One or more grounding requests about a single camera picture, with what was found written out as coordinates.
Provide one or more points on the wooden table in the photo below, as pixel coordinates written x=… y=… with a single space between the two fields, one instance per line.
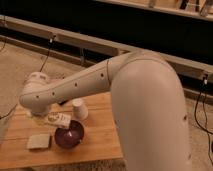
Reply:
x=100 y=141

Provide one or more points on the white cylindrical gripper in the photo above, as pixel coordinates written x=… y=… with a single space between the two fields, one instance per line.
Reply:
x=40 y=112

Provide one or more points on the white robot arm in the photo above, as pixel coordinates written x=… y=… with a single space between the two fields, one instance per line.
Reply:
x=147 y=100

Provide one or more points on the white paper cup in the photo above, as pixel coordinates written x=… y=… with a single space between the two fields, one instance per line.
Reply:
x=80 y=110

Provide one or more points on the clear plastic bottle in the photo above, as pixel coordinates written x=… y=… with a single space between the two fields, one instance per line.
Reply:
x=56 y=119

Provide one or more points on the beige sponge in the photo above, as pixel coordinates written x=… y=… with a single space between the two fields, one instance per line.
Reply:
x=39 y=141

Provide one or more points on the purple ceramic bowl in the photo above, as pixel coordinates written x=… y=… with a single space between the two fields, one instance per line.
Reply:
x=71 y=137

